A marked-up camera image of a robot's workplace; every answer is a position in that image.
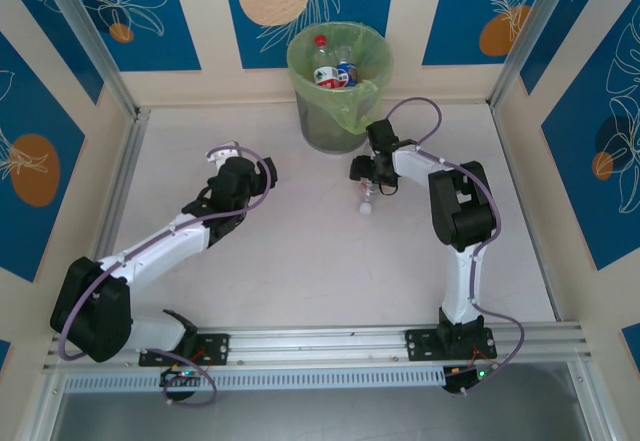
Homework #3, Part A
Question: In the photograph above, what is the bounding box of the grey mesh waste bin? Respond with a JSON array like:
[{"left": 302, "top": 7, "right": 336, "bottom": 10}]
[{"left": 294, "top": 85, "right": 372, "bottom": 155}]

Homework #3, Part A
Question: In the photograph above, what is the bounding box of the small controller board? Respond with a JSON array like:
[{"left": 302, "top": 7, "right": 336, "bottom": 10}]
[
  {"left": 158, "top": 366, "right": 202, "bottom": 388},
  {"left": 441, "top": 364, "right": 503, "bottom": 395}
]

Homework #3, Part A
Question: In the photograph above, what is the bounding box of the red label bottle red cap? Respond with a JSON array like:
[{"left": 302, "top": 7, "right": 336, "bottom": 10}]
[{"left": 312, "top": 34, "right": 339, "bottom": 90}]

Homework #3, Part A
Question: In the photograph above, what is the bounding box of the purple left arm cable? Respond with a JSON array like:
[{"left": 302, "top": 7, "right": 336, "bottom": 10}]
[{"left": 58, "top": 144, "right": 274, "bottom": 407}]

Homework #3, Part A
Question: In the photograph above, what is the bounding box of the green-lined trash bin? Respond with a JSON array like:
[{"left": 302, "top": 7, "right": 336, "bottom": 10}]
[{"left": 286, "top": 21, "right": 395, "bottom": 137}]

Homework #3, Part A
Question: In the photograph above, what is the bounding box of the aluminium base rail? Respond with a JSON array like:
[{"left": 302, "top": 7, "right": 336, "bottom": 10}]
[{"left": 44, "top": 323, "right": 594, "bottom": 372}]

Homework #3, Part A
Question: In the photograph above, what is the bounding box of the small clear bottle white cap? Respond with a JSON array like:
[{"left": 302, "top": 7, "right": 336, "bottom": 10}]
[{"left": 358, "top": 176, "right": 384, "bottom": 217}]

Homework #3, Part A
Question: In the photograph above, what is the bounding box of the blue label bottle blue cap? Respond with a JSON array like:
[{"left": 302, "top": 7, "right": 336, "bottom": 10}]
[{"left": 333, "top": 45, "right": 360, "bottom": 89}]

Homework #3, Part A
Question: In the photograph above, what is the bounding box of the grey slotted cable duct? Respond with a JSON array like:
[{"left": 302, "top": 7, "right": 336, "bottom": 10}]
[{"left": 63, "top": 365, "right": 447, "bottom": 393}]

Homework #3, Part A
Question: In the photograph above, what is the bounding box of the aluminium frame post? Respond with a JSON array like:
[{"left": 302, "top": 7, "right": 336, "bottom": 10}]
[
  {"left": 35, "top": 0, "right": 140, "bottom": 118},
  {"left": 488, "top": 0, "right": 599, "bottom": 110}
]

